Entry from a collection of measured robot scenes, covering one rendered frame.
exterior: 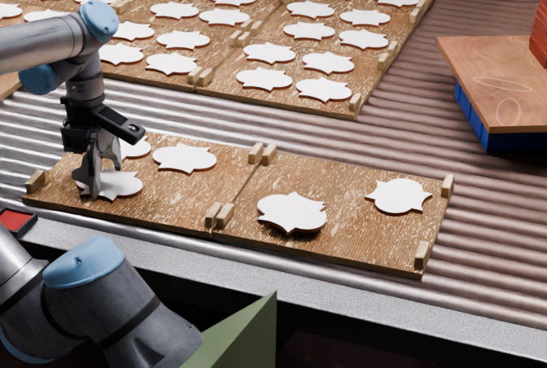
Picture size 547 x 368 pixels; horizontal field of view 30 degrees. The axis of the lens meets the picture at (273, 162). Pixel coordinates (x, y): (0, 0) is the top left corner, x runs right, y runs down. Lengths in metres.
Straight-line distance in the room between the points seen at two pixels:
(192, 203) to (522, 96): 0.79
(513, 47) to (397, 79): 0.31
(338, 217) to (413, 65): 0.84
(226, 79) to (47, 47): 0.93
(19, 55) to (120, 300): 0.44
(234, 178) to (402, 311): 0.52
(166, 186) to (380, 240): 0.47
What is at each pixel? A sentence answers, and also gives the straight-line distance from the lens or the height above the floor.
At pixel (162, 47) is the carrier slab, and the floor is 0.94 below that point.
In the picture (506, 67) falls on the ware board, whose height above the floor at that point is 1.04.
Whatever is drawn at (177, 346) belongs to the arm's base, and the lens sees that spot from 1.54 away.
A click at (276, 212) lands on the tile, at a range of 1.99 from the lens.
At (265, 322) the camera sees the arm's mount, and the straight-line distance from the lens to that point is 1.52.
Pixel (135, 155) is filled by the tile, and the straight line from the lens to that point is 2.23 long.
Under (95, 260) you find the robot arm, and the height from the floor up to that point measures 1.15.
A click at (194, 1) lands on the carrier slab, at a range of 3.13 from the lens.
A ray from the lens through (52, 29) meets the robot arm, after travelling 1.76.
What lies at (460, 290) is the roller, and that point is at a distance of 1.90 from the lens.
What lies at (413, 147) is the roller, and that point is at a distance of 2.35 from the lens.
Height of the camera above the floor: 2.01
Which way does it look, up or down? 29 degrees down
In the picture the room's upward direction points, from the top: 1 degrees clockwise
